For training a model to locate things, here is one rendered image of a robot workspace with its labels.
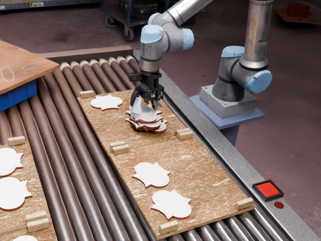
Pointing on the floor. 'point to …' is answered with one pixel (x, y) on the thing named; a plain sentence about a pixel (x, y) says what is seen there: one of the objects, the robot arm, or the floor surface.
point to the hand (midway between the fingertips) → (143, 112)
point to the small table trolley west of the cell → (124, 17)
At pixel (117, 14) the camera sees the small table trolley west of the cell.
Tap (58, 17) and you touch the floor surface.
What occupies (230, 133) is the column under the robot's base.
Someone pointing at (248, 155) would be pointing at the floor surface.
